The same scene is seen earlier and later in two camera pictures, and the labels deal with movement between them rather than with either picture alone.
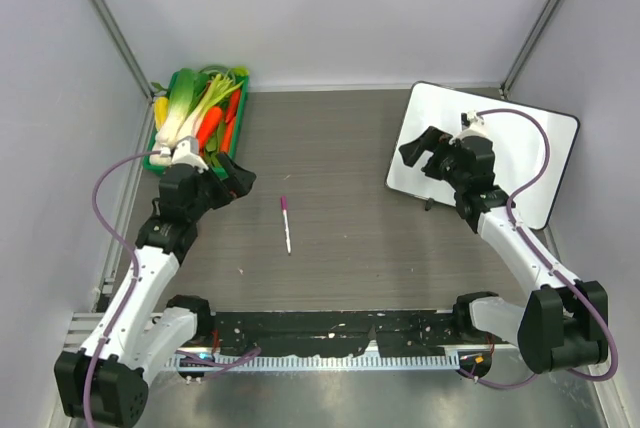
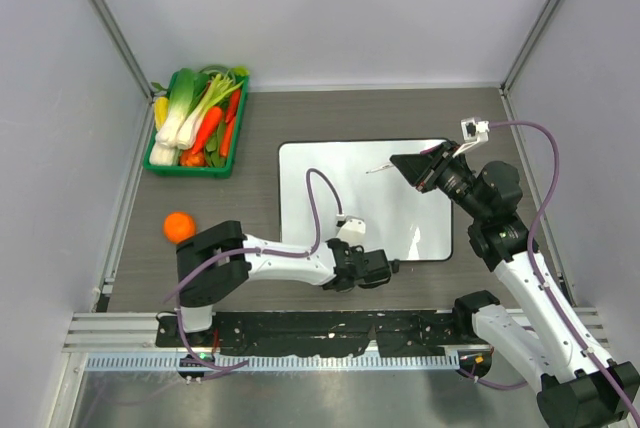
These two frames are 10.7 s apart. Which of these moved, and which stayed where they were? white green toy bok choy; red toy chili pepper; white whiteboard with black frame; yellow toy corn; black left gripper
Moved: black left gripper; white whiteboard with black frame
Stayed: red toy chili pepper; yellow toy corn; white green toy bok choy
